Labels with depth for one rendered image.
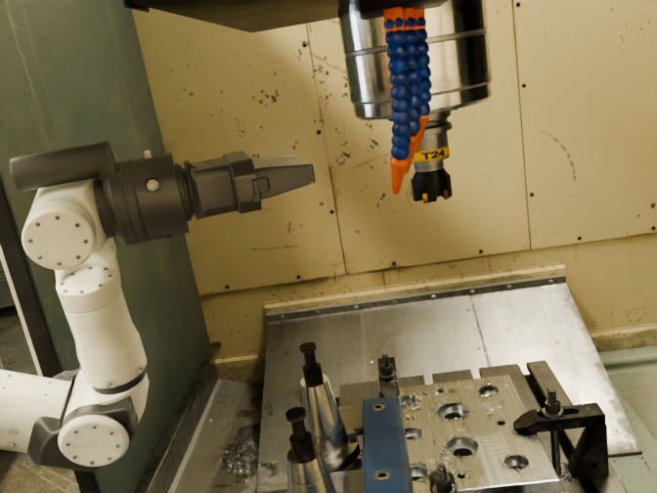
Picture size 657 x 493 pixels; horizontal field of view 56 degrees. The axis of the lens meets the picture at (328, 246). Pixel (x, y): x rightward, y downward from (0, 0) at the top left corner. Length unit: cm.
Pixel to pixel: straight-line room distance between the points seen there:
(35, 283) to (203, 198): 54
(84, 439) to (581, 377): 126
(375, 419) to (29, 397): 41
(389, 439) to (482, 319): 124
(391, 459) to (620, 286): 150
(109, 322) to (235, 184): 22
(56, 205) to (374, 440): 37
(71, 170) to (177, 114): 116
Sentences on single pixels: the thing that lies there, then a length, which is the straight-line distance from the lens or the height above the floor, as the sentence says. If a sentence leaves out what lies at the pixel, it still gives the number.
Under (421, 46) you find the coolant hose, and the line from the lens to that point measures 59.
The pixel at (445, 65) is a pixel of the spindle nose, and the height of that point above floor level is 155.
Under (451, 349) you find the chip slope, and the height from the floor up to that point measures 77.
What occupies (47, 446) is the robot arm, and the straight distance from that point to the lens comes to 81.
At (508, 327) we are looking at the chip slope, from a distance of 181.
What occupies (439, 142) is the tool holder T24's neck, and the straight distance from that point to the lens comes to 72.
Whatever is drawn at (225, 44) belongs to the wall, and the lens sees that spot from 177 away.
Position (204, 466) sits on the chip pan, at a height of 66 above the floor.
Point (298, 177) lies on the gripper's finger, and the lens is 65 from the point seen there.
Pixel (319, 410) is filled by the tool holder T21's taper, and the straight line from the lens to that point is 58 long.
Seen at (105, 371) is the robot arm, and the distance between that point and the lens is 76.
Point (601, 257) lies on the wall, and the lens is 196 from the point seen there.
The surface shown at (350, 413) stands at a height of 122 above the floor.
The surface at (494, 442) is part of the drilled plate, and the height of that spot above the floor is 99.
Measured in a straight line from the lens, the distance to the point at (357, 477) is 58.
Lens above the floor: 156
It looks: 16 degrees down
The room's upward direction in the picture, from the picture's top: 10 degrees counter-clockwise
